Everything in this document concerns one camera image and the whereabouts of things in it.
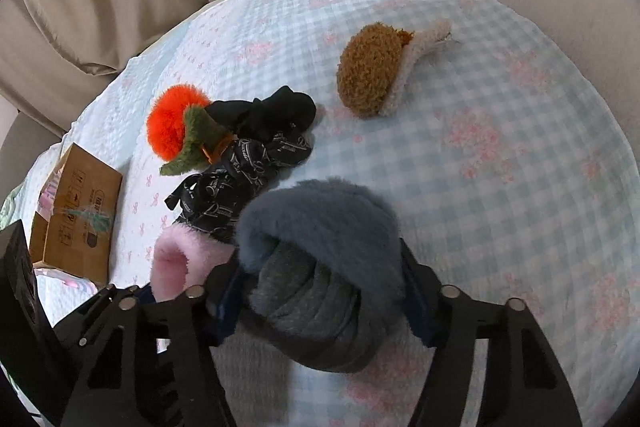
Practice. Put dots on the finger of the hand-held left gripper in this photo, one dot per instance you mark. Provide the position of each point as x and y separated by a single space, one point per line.
90 314

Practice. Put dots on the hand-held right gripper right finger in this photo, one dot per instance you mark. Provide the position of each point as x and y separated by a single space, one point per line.
418 313

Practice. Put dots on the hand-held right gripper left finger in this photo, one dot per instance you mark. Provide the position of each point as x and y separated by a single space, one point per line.
229 307

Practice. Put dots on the pink fuzzy sock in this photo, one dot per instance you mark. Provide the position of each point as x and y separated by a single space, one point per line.
172 264

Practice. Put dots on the grey fuzzy sock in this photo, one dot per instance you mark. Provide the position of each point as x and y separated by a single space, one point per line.
320 267

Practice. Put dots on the pink striped cloth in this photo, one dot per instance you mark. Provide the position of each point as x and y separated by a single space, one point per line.
50 194

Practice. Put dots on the cardboard box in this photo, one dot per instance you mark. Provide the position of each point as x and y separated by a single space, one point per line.
80 202

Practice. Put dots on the black printed sock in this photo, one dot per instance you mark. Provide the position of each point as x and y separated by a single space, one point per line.
235 177

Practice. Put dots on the light blue checked blanket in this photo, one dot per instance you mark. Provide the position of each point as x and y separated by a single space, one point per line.
475 187

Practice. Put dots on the orange and green plush toy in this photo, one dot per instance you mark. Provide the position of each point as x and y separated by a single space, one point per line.
172 119

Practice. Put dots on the plain black sock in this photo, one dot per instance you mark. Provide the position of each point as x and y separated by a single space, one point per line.
280 109

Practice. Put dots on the brown and cream fuzzy sock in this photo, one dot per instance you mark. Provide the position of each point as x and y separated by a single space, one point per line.
367 74

